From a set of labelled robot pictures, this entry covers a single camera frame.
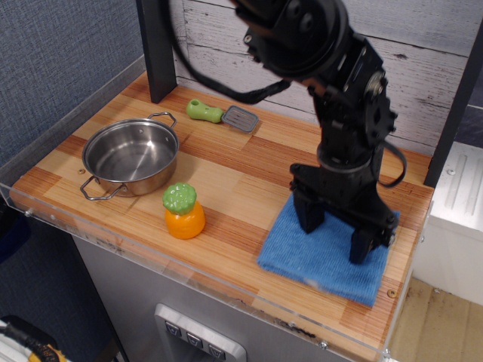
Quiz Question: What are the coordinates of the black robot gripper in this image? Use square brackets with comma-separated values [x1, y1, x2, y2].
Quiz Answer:
[290, 156, 398, 264]

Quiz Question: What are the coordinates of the blue towel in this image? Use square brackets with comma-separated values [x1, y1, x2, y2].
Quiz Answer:
[257, 196, 389, 307]

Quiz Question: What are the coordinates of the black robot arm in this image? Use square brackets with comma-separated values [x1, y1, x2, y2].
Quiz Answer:
[235, 1, 398, 264]

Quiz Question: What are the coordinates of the white aluminium side block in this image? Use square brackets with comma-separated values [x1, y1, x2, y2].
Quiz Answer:
[413, 142, 482, 305]

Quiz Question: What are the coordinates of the orange toy carrot green top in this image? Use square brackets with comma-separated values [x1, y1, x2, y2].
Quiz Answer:
[162, 183, 206, 240]

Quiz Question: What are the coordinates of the grey cabinet with button panel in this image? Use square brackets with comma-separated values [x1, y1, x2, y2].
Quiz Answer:
[75, 237, 383, 361]

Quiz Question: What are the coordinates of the stainless steel pot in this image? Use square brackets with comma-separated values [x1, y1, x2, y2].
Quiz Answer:
[80, 112, 180, 201]

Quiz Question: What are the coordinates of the clear acrylic table guard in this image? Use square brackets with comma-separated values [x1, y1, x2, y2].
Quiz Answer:
[6, 60, 433, 361]

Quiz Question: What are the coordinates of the yellow object bottom left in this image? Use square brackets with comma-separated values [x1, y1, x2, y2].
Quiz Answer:
[27, 343, 66, 362]

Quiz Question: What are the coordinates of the green handled grey spatula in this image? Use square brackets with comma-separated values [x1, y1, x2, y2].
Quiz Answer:
[186, 99, 259, 133]

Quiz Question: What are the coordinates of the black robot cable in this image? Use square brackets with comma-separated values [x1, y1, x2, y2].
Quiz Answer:
[165, 0, 408, 189]

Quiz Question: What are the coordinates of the black right vertical post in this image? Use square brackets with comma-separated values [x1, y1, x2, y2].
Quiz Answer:
[423, 23, 482, 188]

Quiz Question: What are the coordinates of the black vertical post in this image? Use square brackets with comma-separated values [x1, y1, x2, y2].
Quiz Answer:
[423, 23, 482, 188]
[136, 0, 177, 103]

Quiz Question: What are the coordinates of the black left vertical post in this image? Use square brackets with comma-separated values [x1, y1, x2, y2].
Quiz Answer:
[136, 0, 177, 103]

